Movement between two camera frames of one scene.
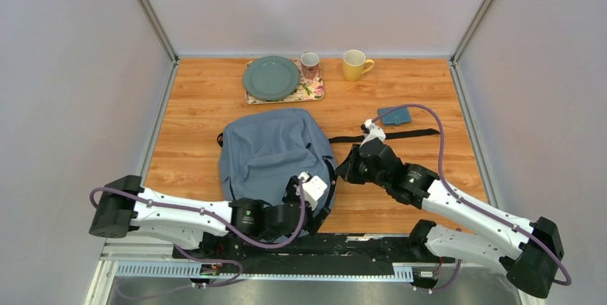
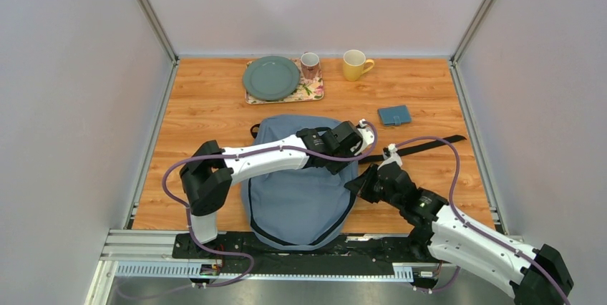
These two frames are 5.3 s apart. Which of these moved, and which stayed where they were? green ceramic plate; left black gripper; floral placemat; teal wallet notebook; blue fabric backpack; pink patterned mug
Moved: blue fabric backpack; left black gripper
Stayed: teal wallet notebook; green ceramic plate; floral placemat; pink patterned mug
